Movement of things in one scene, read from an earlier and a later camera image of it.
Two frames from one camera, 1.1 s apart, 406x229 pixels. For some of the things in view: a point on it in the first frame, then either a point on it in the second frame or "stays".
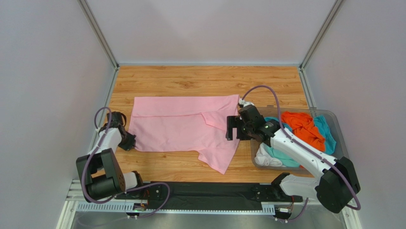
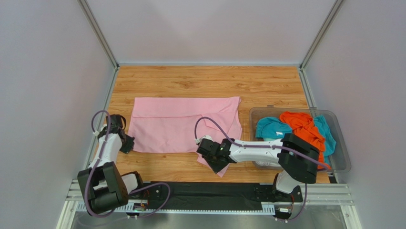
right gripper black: x=240 y=127 → x=217 y=161
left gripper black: x=128 y=145 stays
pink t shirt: x=186 y=123 stays
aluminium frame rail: x=76 y=205 stays
